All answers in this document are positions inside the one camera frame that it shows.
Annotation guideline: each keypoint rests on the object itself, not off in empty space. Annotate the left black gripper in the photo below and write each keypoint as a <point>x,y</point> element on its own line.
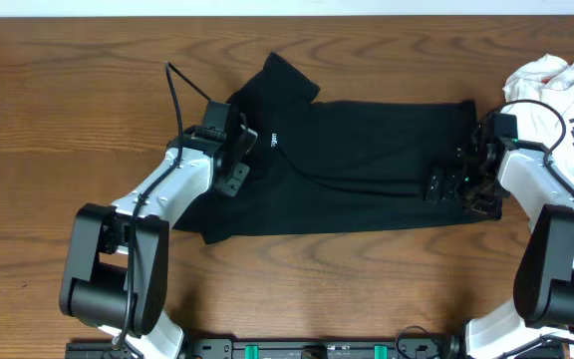
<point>242,155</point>

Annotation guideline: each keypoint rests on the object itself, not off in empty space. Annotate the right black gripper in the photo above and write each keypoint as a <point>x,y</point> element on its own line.
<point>451,177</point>

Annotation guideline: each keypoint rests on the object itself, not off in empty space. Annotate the black polo shirt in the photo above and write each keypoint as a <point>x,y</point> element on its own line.
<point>341,166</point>

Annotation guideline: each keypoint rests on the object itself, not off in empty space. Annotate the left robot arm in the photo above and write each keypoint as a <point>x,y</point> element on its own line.
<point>115,278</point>

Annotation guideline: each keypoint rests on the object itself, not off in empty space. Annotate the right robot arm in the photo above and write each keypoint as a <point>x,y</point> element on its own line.
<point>538,320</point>

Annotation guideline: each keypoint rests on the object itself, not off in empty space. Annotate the white t-shirt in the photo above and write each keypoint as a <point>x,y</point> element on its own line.
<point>541,96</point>

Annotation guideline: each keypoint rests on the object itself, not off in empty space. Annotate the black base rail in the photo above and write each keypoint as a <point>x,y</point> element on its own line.
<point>277,350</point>

